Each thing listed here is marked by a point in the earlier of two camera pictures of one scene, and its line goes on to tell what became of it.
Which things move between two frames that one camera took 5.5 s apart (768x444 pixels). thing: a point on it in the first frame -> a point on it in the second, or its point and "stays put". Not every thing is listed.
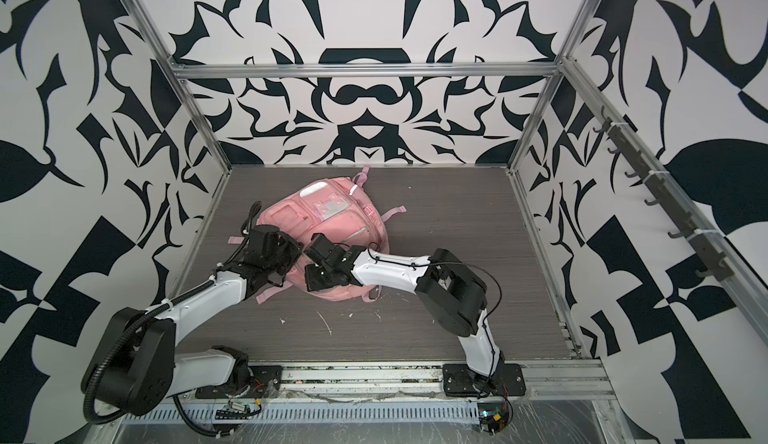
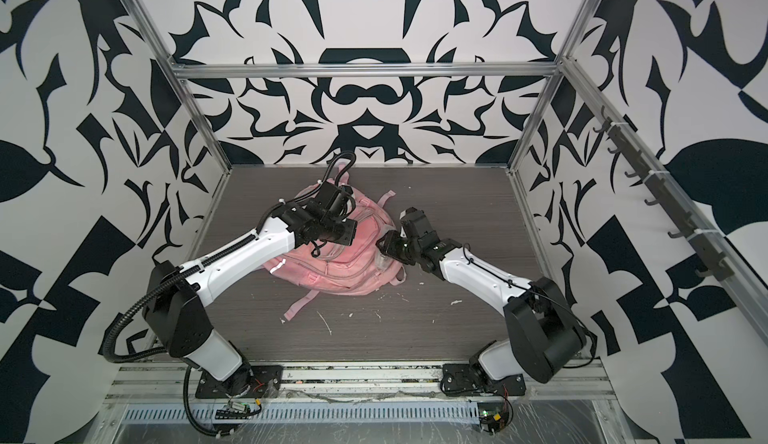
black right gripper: (311, 280) -> (390, 246)
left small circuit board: (237, 411) stays put
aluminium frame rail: (590, 380) stays put
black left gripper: (294, 246) -> (348, 237)
